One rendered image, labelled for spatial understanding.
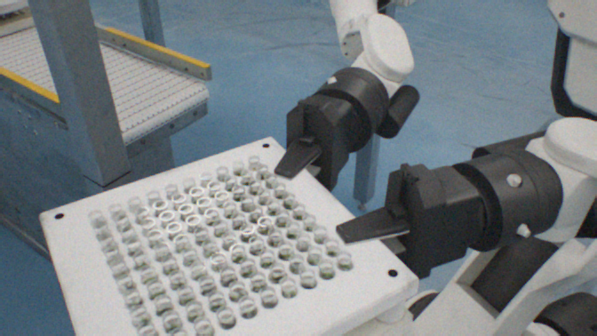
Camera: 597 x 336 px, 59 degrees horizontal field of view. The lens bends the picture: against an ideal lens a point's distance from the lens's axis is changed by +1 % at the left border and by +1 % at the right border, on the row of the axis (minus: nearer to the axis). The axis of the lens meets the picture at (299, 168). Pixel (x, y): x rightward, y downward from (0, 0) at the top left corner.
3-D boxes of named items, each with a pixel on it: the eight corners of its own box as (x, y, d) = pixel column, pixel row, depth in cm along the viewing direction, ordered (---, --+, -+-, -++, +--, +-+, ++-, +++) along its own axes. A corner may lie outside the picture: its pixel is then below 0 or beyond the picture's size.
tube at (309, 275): (298, 331, 45) (295, 271, 41) (310, 324, 46) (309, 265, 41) (306, 341, 44) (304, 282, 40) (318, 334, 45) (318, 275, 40)
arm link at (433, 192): (445, 210, 40) (563, 174, 44) (380, 145, 47) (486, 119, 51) (421, 316, 47) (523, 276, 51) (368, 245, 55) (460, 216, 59)
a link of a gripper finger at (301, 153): (267, 173, 52) (296, 143, 57) (296, 183, 51) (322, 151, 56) (267, 161, 51) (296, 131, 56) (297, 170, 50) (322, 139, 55)
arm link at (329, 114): (352, 116, 51) (390, 68, 60) (266, 93, 55) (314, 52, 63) (343, 212, 59) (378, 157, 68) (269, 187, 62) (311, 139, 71)
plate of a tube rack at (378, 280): (43, 228, 49) (36, 212, 48) (272, 148, 59) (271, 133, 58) (116, 463, 32) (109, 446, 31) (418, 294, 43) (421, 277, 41)
